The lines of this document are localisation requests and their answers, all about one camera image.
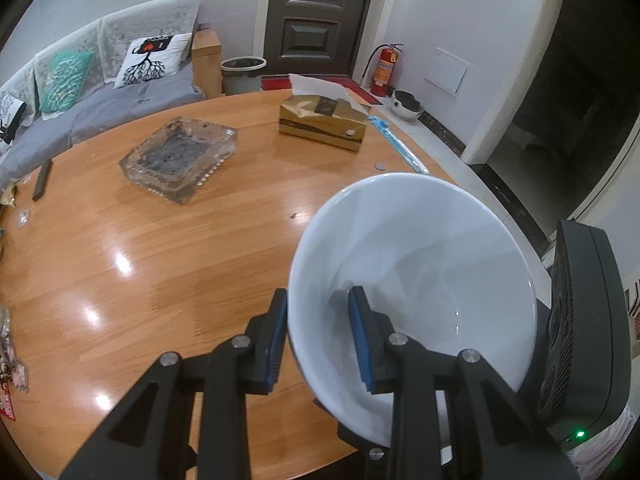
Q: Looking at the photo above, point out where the red door mat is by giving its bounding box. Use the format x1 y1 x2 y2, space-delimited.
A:
260 74 386 106

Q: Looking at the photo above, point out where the black remote control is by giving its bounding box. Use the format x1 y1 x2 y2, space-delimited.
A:
32 159 54 202

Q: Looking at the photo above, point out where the grey trash bin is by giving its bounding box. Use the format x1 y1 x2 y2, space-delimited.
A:
220 57 268 97

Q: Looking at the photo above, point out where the dark brown door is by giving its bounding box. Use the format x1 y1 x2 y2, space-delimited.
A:
264 0 382 79

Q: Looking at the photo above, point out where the blue toothbrush pack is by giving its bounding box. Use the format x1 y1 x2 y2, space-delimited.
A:
368 114 430 176

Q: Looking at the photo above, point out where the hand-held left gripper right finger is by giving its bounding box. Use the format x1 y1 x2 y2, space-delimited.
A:
348 286 582 480

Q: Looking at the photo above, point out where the white tree-print pillow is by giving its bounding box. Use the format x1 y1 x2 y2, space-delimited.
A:
114 33 193 90

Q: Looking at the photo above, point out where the black and white pillow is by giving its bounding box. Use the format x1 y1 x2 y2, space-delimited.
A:
0 91 27 143

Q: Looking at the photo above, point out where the red fire extinguisher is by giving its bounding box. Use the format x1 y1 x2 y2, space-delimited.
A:
361 43 405 98

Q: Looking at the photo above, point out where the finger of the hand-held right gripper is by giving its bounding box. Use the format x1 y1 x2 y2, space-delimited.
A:
337 420 396 480

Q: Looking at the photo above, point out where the teal patterned pillow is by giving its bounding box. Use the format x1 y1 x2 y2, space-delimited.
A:
37 50 95 113

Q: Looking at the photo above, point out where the lace sofa cover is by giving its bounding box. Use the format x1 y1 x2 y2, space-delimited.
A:
102 0 206 56
0 67 38 106
32 18 106 76

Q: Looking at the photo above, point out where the white bowl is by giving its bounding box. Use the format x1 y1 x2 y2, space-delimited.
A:
287 172 538 450

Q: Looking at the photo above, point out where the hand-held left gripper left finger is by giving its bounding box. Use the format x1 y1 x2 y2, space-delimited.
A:
60 287 289 480

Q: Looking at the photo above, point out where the white helmet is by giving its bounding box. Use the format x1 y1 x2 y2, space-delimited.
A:
389 89 425 122

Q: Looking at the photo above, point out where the white wall panel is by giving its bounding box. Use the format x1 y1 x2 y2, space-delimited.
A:
424 47 471 96

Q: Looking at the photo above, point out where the pink snack packet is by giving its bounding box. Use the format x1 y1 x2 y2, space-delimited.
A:
0 305 31 421

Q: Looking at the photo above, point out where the glass ashtray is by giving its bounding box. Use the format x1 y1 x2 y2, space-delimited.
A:
118 116 239 206

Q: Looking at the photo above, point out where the gold tissue box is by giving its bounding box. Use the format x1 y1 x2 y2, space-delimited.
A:
278 73 372 153

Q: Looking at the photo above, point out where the grey wooden sofa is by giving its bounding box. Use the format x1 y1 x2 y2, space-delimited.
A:
0 0 223 181

